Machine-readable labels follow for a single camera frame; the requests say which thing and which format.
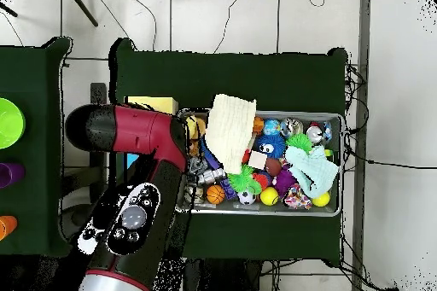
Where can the small soccer ball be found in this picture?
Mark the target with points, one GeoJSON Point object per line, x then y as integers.
{"type": "Point", "coordinates": [246, 197]}

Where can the grey rounded stand base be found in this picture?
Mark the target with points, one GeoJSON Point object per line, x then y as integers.
{"type": "Point", "coordinates": [70, 217]}

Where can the black upright panel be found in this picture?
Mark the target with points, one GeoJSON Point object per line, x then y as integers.
{"type": "Point", "coordinates": [98, 93]}

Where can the orange basketball toy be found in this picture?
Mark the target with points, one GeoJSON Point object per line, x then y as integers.
{"type": "Point", "coordinates": [215, 194]}

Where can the green spiky ball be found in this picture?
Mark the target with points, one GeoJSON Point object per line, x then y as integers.
{"type": "Point", "coordinates": [299, 140]}

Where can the black tripod leg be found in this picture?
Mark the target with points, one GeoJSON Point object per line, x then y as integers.
{"type": "Point", "coordinates": [8, 10]}
{"type": "Point", "coordinates": [82, 6]}

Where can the orange cup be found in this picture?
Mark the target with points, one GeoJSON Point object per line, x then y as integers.
{"type": "Point", "coordinates": [6, 228]}

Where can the colourful patterned cloth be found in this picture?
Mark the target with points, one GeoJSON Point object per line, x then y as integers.
{"type": "Point", "coordinates": [297, 199]}

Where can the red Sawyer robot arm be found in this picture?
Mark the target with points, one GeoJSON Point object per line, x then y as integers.
{"type": "Point", "coordinates": [136, 130]}

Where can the lime green bowl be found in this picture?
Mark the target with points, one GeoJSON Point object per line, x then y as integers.
{"type": "Point", "coordinates": [10, 123]}

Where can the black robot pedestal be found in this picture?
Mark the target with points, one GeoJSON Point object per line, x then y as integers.
{"type": "Point", "coordinates": [222, 277]}

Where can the dark green side table cloth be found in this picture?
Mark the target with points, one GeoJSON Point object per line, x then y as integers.
{"type": "Point", "coordinates": [30, 65]}

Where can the mint waffle cloth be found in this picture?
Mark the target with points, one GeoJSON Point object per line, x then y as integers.
{"type": "Point", "coordinates": [314, 171]}

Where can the shallow mesh bin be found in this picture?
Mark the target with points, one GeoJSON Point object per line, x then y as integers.
{"type": "Point", "coordinates": [239, 209]}

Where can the wooden box with three holes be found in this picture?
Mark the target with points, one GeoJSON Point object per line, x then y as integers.
{"type": "Point", "coordinates": [160, 103]}

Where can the blue spiky ball with eyes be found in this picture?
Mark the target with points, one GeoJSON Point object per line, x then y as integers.
{"type": "Point", "coordinates": [276, 140]}

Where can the cream waffle cloth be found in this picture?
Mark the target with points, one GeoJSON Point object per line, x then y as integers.
{"type": "Point", "coordinates": [228, 130]}

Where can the globe print ball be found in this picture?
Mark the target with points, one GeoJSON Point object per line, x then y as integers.
{"type": "Point", "coordinates": [271, 127]}

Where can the yellow plush duck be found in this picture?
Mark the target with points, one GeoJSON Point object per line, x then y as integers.
{"type": "Point", "coordinates": [196, 127]}

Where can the yellow ball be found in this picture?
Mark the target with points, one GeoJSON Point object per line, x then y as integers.
{"type": "Point", "coordinates": [269, 196]}

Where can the purple cup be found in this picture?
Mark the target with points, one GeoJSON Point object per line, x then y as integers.
{"type": "Point", "coordinates": [10, 175]}

